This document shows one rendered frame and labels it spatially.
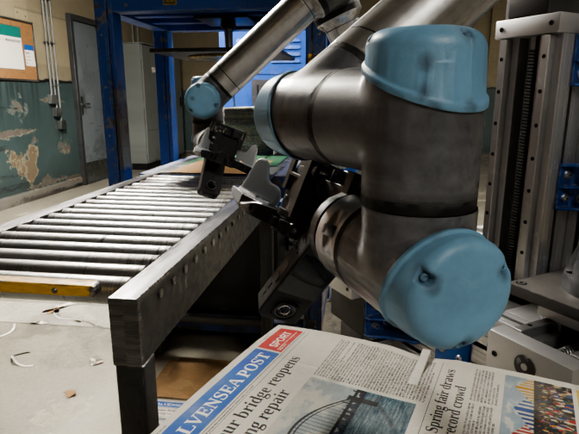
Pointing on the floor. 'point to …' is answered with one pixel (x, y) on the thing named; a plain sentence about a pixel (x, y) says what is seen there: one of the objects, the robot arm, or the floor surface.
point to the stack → (368, 393)
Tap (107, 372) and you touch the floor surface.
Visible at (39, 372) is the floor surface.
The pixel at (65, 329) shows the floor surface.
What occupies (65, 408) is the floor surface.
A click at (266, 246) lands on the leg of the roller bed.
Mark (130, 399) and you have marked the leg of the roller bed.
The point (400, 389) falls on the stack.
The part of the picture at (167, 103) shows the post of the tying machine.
